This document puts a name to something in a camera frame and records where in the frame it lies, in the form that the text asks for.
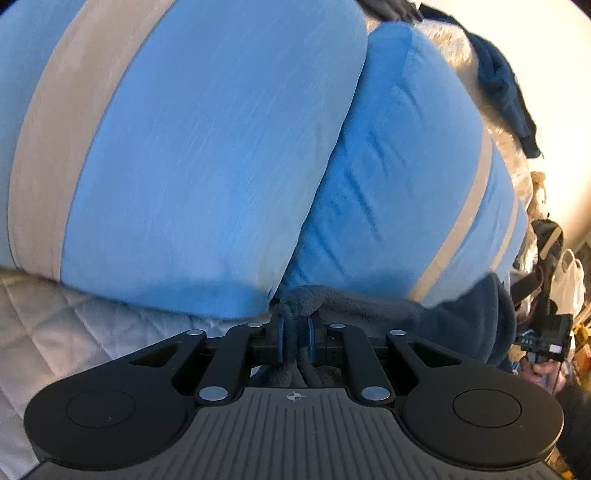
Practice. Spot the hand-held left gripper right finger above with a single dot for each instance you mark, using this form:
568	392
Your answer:
311	341

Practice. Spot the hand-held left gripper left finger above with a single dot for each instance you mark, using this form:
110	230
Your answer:
279	341

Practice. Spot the blue fleece jacket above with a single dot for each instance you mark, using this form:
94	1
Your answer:
438	318

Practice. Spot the person's right hand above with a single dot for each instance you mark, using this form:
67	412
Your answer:
545	373

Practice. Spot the black bag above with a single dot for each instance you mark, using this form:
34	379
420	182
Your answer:
547	235

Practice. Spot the brown teddy bear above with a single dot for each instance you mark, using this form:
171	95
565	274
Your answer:
538	194

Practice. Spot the blue grey-striped pillow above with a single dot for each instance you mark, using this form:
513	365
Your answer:
184	161
406	184

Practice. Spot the white quilted bedspread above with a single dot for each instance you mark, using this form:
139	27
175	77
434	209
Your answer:
69	332

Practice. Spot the cream patterned cover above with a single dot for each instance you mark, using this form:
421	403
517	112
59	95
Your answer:
461	60

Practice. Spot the dark grey folded cloth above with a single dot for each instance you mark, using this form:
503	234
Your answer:
388	9

